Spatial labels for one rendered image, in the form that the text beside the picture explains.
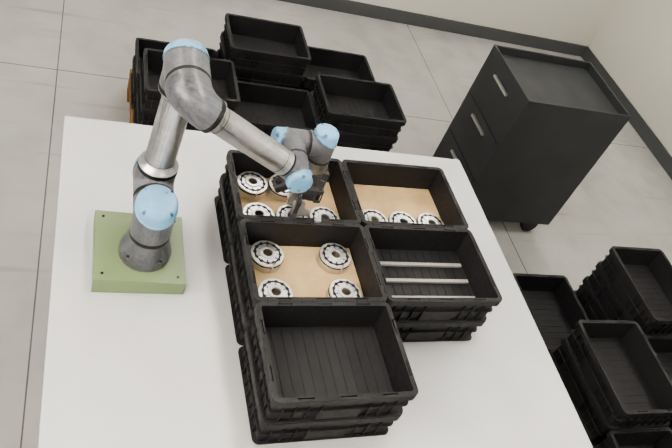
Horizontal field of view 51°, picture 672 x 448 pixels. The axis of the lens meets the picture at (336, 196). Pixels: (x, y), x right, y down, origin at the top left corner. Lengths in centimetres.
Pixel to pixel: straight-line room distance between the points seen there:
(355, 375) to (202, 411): 42
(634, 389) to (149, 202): 198
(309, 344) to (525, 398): 77
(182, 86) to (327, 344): 82
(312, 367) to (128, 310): 55
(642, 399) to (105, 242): 205
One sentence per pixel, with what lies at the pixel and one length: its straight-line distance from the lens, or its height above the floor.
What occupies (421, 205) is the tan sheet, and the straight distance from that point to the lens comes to 258.
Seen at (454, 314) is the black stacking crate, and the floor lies 85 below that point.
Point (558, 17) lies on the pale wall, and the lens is 606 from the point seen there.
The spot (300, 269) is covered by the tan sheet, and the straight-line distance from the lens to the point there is 217.
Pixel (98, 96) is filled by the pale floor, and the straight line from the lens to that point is 391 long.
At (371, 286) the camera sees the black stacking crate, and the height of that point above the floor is 89.
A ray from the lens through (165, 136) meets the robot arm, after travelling 198.
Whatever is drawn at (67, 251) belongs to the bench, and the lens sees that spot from 224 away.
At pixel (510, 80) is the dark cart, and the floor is 87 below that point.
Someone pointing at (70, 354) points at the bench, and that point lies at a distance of 204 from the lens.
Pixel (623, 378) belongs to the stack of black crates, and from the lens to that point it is 306.
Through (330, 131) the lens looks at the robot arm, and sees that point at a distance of 208.
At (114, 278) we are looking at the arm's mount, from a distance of 212.
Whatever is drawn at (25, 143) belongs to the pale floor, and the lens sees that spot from 360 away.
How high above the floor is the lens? 242
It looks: 41 degrees down
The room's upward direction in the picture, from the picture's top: 24 degrees clockwise
